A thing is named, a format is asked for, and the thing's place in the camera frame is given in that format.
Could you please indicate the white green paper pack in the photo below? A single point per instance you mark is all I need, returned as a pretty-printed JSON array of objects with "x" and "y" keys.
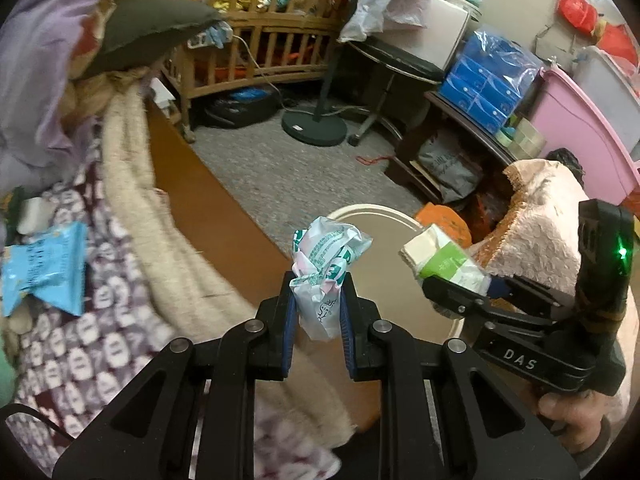
[{"x": 442, "y": 260}]

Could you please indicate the white round bin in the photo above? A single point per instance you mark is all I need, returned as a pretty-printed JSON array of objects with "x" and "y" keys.
[{"x": 390, "y": 260}]

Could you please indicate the beige fleece blanket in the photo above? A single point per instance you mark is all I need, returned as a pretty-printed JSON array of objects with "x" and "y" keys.
[{"x": 140, "y": 200}]

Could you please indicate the wooden bed board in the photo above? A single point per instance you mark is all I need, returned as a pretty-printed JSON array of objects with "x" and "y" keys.
[{"x": 200, "y": 200}]

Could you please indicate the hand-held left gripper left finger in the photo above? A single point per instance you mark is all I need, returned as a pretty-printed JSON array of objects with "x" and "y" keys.
[{"x": 287, "y": 327}]

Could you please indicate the orange cloth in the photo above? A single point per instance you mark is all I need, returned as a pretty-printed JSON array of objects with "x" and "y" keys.
[{"x": 445, "y": 222}]

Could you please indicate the red bag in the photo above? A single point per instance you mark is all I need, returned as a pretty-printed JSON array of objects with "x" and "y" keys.
[
  {"x": 617, "y": 42},
  {"x": 577, "y": 7}
]

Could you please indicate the black bag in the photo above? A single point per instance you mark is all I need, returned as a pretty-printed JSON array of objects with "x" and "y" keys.
[{"x": 240, "y": 107}]

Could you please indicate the blue snack packet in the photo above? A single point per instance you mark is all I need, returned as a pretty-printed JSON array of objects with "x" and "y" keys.
[{"x": 45, "y": 275}]

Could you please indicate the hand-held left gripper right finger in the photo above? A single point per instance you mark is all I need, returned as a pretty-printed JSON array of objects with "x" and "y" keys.
[{"x": 348, "y": 332}]

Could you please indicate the pink storage bin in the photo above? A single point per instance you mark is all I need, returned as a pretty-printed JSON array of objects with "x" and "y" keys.
[{"x": 585, "y": 125}]

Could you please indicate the wooden crib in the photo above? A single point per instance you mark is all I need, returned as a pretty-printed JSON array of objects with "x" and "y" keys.
[{"x": 280, "y": 30}]

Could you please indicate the olive green pillow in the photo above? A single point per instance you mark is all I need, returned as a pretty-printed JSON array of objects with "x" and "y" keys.
[{"x": 150, "y": 30}]

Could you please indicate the black floor fan stand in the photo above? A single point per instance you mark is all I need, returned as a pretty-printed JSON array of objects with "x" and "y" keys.
[{"x": 314, "y": 127}]

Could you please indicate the dark wooden low table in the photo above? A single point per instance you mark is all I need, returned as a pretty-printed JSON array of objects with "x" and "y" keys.
[{"x": 452, "y": 122}]

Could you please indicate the grey printed bag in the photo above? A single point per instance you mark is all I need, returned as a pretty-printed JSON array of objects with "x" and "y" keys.
[{"x": 450, "y": 165}]

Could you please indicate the white green wrapper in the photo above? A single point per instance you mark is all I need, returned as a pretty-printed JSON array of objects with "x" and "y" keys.
[{"x": 325, "y": 265}]

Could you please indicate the white box appliance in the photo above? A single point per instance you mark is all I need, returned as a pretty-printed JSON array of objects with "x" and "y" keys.
[{"x": 445, "y": 25}]

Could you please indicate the printed bunny blanket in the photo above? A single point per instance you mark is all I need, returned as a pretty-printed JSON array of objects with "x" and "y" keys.
[{"x": 75, "y": 340}]

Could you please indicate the person's right hand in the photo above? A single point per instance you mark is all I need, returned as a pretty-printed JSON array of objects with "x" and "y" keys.
[{"x": 575, "y": 417}]

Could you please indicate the black stool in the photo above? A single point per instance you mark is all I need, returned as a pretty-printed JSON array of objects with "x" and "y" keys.
[{"x": 400, "y": 57}]

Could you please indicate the lavender quilt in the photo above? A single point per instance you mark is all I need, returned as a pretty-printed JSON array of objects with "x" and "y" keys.
[{"x": 35, "y": 60}]

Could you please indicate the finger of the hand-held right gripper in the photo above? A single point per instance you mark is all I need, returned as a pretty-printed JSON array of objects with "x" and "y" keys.
[
  {"x": 535, "y": 292},
  {"x": 460, "y": 305}
]

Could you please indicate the pink textured towel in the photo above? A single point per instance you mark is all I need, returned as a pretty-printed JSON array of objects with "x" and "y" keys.
[{"x": 540, "y": 220}]

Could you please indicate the translucent white storage box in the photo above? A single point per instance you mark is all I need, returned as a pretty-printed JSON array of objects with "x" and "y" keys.
[{"x": 605, "y": 75}]

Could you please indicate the blue tissue pack bundle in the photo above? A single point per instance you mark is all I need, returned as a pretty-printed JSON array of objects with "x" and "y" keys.
[{"x": 490, "y": 80}]

